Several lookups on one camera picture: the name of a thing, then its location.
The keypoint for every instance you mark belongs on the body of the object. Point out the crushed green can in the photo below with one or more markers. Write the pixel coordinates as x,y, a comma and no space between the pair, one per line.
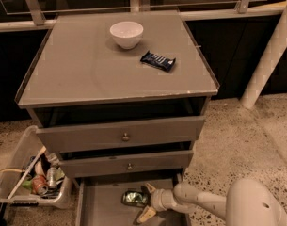
135,198

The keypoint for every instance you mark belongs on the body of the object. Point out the grey top drawer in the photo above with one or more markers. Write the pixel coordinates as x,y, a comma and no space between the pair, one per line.
100,136

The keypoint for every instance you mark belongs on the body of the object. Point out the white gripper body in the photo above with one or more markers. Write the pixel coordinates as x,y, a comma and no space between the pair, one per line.
158,200

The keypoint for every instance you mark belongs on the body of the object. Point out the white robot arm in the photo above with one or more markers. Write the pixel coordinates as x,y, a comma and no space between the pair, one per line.
248,203

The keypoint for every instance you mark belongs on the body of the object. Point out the white ceramic bowl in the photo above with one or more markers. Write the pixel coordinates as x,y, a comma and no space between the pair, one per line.
127,34

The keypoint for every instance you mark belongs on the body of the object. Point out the blue snack bar wrapper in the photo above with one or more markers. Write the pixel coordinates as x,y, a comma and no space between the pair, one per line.
159,62

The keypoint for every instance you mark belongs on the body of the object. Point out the wooden stick in bin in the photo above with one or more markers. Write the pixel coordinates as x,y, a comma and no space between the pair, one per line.
29,168

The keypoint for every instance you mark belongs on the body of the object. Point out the grey drawer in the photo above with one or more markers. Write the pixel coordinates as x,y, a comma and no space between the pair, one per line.
101,200
100,136
126,163

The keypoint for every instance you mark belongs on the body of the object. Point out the grey middle drawer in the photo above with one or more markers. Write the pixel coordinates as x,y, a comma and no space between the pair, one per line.
126,163

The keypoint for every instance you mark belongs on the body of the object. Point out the clear plastic bin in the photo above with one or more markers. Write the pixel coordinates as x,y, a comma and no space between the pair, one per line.
29,147

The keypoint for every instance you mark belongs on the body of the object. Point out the silver can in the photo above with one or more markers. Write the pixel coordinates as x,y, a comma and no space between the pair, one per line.
51,178

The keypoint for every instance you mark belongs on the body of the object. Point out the grey drawer cabinet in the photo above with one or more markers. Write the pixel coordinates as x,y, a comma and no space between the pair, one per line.
83,77

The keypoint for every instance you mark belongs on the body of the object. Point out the white diagonal pole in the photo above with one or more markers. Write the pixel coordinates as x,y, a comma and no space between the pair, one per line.
269,60

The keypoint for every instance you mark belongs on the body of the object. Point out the red soda can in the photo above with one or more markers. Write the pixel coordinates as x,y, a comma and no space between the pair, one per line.
39,185

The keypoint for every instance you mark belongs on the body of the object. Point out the grey bottom drawer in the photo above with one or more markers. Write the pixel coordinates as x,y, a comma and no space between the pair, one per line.
101,200

